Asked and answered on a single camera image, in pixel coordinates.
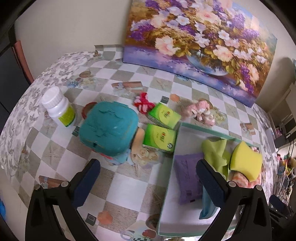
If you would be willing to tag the floral canvas painting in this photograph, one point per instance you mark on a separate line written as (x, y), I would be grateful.
(217, 43)

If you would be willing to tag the white teal-rimmed tray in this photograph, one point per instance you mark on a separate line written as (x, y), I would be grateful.
(245, 218)

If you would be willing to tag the teal hat doll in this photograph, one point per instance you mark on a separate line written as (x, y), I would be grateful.
(110, 129)

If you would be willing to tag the lime green cloth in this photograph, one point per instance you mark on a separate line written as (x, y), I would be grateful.
(217, 156)

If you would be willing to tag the yellow sponge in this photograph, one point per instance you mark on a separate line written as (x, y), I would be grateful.
(246, 161)

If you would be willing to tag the coral zigzag cloth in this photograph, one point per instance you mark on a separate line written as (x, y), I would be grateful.
(242, 181)

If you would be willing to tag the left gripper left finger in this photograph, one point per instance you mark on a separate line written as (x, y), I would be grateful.
(83, 181)

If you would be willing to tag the checkered patterned tablecloth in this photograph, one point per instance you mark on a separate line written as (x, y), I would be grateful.
(125, 203)

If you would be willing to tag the light blue cloth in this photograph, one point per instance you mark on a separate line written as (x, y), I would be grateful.
(209, 209)

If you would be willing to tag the white shelf unit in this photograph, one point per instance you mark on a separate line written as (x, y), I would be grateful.
(284, 131)

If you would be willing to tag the purple cloth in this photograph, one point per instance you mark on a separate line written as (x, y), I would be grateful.
(189, 183)

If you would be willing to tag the pink floral cloth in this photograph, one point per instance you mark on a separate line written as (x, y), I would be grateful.
(200, 111)

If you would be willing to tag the white pill bottle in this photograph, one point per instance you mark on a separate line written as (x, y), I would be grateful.
(58, 107)

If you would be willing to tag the green tissue pack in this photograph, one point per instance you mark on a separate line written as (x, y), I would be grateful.
(160, 138)
(164, 116)

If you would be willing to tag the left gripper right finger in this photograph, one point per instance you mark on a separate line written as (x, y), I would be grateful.
(216, 186)

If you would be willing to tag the dark cabinet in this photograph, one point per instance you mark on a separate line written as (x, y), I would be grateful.
(15, 77)

